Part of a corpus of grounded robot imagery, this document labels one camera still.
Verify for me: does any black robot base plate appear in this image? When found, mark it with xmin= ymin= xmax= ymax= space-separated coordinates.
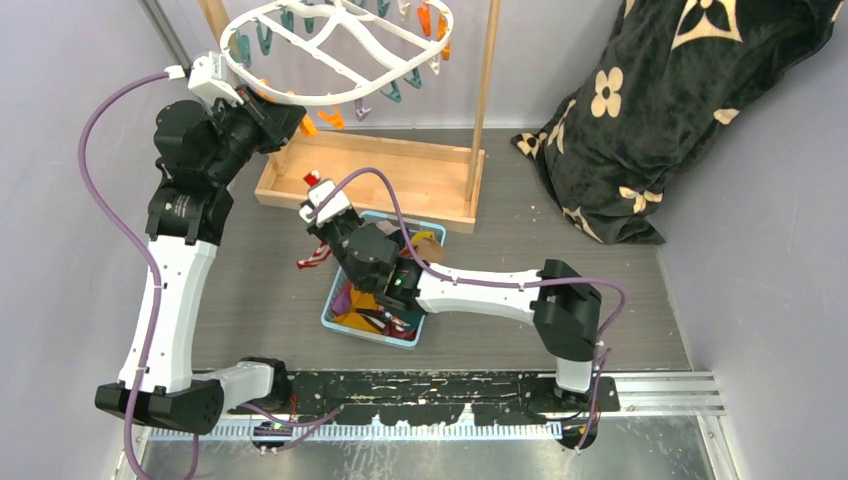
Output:
xmin=236 ymin=371 xmax=621 ymax=450

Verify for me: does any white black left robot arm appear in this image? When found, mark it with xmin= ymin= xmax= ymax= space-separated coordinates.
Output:
xmin=94 ymin=86 xmax=306 ymax=435

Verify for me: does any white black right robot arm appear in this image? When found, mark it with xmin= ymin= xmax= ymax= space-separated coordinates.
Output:
xmin=305 ymin=209 xmax=602 ymax=411

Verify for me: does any wooden hanger stand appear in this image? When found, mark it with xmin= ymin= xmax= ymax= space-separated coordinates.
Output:
xmin=199 ymin=1 xmax=501 ymax=233

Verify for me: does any tan brown sock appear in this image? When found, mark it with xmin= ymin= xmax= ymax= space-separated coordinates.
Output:
xmin=414 ymin=238 xmax=445 ymax=264

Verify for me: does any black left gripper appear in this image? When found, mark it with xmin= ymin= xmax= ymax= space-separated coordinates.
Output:
xmin=206 ymin=84 xmax=304 ymax=185

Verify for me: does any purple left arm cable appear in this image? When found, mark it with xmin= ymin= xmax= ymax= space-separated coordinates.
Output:
xmin=78 ymin=66 xmax=200 ymax=480

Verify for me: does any red white striped santa sock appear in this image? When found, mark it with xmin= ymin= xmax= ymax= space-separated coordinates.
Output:
xmin=296 ymin=170 xmax=331 ymax=270

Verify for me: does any mustard yellow sock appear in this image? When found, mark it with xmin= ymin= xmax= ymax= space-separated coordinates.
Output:
xmin=331 ymin=283 xmax=387 ymax=335

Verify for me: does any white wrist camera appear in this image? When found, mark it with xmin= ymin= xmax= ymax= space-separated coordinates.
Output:
xmin=188 ymin=51 xmax=243 ymax=107
xmin=298 ymin=179 xmax=353 ymax=227

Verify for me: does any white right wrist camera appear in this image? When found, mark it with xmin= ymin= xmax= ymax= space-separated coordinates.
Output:
xmin=298 ymin=179 xmax=353 ymax=227

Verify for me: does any light blue sock basket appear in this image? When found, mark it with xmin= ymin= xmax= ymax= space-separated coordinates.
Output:
xmin=319 ymin=211 xmax=447 ymax=350

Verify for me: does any black floral plush blanket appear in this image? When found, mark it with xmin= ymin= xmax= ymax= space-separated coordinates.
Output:
xmin=511 ymin=1 xmax=842 ymax=246

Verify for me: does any dark green sock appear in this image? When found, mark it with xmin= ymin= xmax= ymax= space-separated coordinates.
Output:
xmin=391 ymin=311 xmax=426 ymax=331

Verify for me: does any orange clothes peg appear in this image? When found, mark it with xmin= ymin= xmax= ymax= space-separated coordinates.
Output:
xmin=299 ymin=114 xmax=318 ymax=137
xmin=318 ymin=105 xmax=346 ymax=130

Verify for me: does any lilac clothes peg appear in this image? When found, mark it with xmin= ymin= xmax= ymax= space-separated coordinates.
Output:
xmin=354 ymin=98 xmax=372 ymax=122

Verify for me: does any white plastic sock hanger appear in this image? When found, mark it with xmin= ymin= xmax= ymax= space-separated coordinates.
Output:
xmin=218 ymin=1 xmax=456 ymax=107

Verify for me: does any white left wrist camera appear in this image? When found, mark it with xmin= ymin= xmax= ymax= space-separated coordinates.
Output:
xmin=188 ymin=51 xmax=243 ymax=107

